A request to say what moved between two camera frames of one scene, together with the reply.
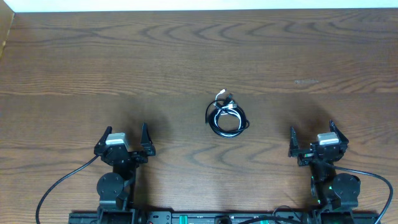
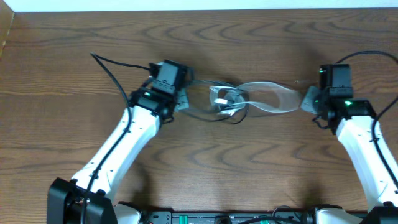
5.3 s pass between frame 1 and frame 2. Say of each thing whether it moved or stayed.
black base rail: stayed
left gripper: moved
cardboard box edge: stayed
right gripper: moved
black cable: moved
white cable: moved
